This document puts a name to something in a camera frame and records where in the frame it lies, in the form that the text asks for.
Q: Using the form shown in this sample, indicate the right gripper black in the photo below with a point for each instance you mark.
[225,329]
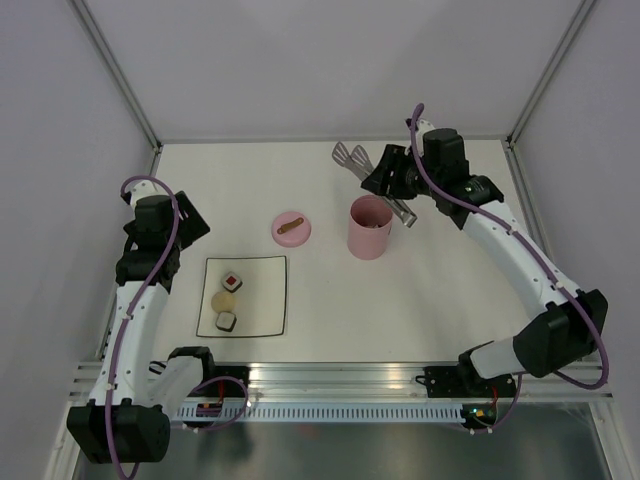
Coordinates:
[393,158]

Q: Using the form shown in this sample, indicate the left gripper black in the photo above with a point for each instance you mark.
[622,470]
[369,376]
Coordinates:
[192,227]

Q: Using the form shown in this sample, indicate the steel food tongs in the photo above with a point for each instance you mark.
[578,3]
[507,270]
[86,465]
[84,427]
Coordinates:
[357,161]

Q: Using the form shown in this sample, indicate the sushi roll black side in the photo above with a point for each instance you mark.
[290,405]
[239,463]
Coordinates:
[372,226]

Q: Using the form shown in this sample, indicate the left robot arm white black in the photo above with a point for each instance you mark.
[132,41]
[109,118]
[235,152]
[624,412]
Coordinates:
[128,415]

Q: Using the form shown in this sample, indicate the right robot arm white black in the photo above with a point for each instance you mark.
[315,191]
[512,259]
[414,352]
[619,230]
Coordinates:
[566,322]

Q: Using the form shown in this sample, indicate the pink cylindrical lunch box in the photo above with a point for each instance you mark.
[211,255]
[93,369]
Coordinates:
[370,222]

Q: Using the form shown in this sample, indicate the sushi roll red centre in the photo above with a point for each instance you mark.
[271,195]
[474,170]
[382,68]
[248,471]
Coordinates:
[231,282]

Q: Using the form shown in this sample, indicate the round beige bun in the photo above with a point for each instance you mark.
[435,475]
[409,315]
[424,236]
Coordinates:
[223,301]

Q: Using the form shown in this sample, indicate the sushi roll white top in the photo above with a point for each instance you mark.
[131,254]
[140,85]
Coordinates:
[225,321]

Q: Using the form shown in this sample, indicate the white square plate black rim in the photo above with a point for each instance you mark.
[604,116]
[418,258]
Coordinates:
[261,303]

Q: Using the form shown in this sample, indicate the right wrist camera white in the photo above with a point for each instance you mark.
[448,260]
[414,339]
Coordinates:
[420,126]

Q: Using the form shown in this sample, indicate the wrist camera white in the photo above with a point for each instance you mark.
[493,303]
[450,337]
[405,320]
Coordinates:
[420,126]
[138,191]

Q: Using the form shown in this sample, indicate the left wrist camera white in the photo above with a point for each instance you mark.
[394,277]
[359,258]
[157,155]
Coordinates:
[138,191]

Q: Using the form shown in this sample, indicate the pink lid with brown strap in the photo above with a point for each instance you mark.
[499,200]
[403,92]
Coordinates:
[291,229]

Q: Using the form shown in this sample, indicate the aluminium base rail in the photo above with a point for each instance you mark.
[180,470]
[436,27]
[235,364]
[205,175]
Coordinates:
[384,382]

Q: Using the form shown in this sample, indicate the white slotted cable duct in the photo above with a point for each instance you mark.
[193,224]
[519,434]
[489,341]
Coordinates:
[292,412]

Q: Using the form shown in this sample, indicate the left aluminium frame post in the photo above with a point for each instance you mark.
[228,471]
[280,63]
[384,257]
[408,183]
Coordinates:
[97,38]

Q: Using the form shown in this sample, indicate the aluminium frame post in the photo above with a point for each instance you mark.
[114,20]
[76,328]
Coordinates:
[97,38]
[571,33]

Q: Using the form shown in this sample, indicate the right aluminium frame post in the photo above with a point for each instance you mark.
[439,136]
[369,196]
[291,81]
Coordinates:
[571,33]

